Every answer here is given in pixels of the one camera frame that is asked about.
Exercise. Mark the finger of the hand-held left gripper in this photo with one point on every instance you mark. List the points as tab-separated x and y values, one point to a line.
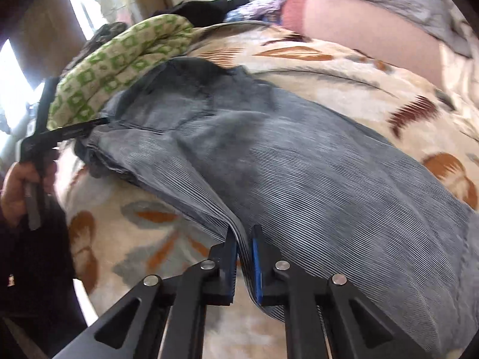
63	132

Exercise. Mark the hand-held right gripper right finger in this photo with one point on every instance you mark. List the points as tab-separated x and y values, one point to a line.
257	269

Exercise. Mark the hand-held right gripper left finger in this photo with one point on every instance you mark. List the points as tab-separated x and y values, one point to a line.
228	269

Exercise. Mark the blue-grey denim pants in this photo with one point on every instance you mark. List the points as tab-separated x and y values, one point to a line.
299	164

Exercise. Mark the person's left forearm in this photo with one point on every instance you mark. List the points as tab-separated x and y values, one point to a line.
33	261

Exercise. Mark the person's left hand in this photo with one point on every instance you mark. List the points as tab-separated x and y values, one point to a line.
15	190

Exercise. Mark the wooden stained glass door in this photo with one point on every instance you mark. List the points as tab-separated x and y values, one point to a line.
48	37

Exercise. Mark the green patterned blanket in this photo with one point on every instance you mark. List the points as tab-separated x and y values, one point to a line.
123	56

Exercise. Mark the camouflage cloth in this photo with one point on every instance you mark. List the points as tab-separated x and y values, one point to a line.
104	33

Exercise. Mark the black clothes pile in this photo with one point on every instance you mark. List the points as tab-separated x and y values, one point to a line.
202	9

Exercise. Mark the leaf print blanket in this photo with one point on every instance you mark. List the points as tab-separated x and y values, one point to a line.
318	71

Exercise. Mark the clear plastic bag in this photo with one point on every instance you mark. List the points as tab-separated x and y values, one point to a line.
258	9

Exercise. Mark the pink quilted bolster cushion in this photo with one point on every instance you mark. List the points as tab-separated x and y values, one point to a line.
355	30

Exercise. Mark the white floral cloth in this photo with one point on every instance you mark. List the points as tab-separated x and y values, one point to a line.
464	82

